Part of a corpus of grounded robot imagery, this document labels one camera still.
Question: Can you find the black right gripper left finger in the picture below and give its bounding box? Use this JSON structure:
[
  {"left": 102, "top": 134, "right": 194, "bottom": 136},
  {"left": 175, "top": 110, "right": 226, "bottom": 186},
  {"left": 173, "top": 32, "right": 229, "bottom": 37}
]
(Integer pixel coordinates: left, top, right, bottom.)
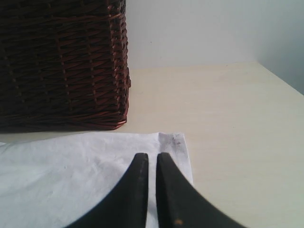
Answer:
[{"left": 67, "top": 153, "right": 149, "bottom": 228}]

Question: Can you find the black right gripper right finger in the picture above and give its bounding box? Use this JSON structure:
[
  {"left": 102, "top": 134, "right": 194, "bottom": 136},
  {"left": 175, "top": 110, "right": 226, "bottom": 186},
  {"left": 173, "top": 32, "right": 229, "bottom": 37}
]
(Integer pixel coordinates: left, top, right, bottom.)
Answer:
[{"left": 156, "top": 152, "right": 243, "bottom": 228}]

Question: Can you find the white t-shirt red lettering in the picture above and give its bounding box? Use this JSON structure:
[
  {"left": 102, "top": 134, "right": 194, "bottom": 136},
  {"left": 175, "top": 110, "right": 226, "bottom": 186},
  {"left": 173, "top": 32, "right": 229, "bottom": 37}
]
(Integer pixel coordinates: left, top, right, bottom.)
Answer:
[{"left": 0, "top": 132, "right": 193, "bottom": 228}]

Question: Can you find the dark brown wicker basket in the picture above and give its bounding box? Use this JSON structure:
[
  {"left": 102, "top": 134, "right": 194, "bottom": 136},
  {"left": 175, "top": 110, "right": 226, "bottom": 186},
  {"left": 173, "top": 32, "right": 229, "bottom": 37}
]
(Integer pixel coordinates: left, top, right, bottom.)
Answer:
[{"left": 0, "top": 0, "right": 131, "bottom": 133}]

